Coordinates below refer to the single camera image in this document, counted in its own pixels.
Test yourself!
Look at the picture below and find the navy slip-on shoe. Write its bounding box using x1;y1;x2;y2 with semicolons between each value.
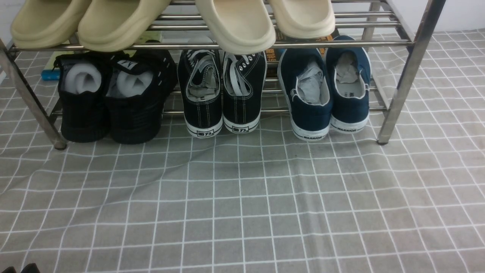
277;48;333;141
324;47;371;134

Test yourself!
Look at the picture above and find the steel shoe rack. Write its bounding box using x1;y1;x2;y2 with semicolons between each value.
0;0;447;150

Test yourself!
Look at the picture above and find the black canvas sneaker right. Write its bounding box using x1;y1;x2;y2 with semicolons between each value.
222;52;268;134

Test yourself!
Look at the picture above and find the black canvas sneaker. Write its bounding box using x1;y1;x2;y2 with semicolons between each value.
177;49;223;138
222;52;268;134

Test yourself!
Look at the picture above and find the grey checked floor cloth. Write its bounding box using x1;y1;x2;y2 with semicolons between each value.
0;29;485;273

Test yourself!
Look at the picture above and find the black canvas sneaker left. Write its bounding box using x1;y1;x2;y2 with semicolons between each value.
177;49;223;138

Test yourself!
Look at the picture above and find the cream slipper centre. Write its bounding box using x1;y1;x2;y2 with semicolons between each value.
195;0;276;55

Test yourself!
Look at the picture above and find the cream slipper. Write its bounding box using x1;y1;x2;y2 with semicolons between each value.
195;0;276;55
268;0;336;39

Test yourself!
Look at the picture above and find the black shoe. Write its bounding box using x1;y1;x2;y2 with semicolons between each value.
104;49;177;144
53;51;113;143

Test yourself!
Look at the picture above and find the cream slipper right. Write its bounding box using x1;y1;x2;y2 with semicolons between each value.
268;0;336;39

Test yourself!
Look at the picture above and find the black shoe far left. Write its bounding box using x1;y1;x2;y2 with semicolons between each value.
53;51;113;143

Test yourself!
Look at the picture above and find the beige slipper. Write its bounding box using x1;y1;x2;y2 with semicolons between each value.
78;0;171;52
10;0;91;49

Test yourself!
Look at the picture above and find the beige slipper far left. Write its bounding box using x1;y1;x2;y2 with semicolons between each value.
10;0;91;49

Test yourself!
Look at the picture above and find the black object bottom left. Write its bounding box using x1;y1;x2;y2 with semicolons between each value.
0;263;41;273

